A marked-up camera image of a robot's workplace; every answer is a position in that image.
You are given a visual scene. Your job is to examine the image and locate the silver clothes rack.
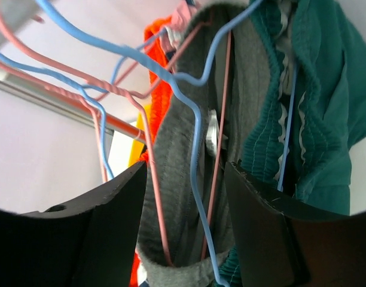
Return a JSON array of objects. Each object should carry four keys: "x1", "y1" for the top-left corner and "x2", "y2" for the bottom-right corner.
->
[{"x1": 0, "y1": 1, "x2": 149, "y2": 130}]

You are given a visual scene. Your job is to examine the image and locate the yellow plastic tray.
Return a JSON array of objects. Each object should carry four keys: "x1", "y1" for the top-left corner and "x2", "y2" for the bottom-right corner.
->
[{"x1": 128, "y1": 112, "x2": 148, "y2": 167}]

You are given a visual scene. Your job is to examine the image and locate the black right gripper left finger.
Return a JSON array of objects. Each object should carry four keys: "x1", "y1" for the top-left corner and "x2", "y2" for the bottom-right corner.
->
[{"x1": 0, "y1": 162, "x2": 147, "y2": 286}]

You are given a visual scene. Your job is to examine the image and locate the pink hanger far left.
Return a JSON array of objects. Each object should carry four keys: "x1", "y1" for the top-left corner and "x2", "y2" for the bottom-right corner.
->
[{"x1": 0, "y1": 61, "x2": 108, "y2": 182}]

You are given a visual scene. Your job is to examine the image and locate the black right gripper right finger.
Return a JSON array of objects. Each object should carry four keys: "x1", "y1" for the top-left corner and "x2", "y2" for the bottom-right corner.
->
[{"x1": 224, "y1": 163, "x2": 366, "y2": 286}]

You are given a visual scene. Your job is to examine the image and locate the grey shorts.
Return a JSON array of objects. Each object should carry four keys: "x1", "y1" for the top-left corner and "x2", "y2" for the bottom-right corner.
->
[{"x1": 137, "y1": 19, "x2": 270, "y2": 286}]

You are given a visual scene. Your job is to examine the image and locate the pink patterned shorts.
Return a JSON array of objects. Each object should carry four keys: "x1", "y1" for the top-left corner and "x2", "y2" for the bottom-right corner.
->
[{"x1": 160, "y1": 1, "x2": 201, "y2": 54}]

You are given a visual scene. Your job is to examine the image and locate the orange shorts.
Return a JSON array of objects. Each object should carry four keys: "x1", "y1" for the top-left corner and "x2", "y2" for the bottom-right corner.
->
[{"x1": 129, "y1": 16, "x2": 172, "y2": 286}]

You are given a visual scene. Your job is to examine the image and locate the blue hanger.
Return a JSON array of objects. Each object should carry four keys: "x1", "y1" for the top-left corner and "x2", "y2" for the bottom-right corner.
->
[
  {"x1": 36, "y1": 0, "x2": 299, "y2": 287},
  {"x1": 0, "y1": 28, "x2": 169, "y2": 182}
]

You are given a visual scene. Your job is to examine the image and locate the teal shorts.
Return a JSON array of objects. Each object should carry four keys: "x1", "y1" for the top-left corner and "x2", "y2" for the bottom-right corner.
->
[{"x1": 221, "y1": 1, "x2": 366, "y2": 286}]

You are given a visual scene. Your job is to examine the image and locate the pink hanger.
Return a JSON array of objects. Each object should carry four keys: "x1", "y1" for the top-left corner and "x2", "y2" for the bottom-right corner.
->
[
  {"x1": 0, "y1": 61, "x2": 108, "y2": 182},
  {"x1": 0, "y1": 0, "x2": 233, "y2": 267}
]

